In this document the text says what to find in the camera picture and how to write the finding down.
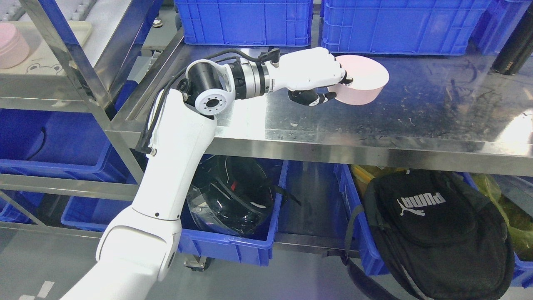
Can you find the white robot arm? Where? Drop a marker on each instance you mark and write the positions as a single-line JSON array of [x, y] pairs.
[[138, 246]]

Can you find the blue crate top right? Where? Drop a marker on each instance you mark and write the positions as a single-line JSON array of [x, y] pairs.
[[400, 27]]

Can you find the black bottle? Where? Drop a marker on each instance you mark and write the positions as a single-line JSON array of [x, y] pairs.
[[518, 47]]

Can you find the blue crate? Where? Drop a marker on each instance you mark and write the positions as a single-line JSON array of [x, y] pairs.
[[246, 22], [400, 27]]

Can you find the blue bin left shelf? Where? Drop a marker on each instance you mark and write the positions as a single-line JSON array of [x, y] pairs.
[[58, 145]]

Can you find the black helmet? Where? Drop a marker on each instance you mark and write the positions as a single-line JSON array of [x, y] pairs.
[[232, 195]]

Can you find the yellow green plastic bag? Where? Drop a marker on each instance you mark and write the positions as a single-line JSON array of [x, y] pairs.
[[519, 223]]

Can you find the steel shelf rack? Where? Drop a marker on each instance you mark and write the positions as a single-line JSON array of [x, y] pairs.
[[95, 82]]

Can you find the blue bin holding helmet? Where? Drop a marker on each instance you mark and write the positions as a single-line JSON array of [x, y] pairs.
[[255, 249]]

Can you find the blue bin under backpack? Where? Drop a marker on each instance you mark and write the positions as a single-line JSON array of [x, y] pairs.
[[353, 180]]

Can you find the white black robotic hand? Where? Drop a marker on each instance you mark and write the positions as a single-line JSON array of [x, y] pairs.
[[303, 71]]

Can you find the pink bowl stack on tray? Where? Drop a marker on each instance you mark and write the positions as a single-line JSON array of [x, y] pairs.
[[14, 49]]

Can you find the pink ikea bowl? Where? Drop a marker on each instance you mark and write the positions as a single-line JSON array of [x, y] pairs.
[[369, 79]]

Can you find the cream bear tray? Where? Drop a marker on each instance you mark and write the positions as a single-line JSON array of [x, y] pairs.
[[41, 60]]

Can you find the blue crate top left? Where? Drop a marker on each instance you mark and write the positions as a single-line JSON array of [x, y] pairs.
[[246, 22]]

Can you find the black puma backpack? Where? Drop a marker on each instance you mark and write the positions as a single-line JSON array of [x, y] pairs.
[[440, 238]]

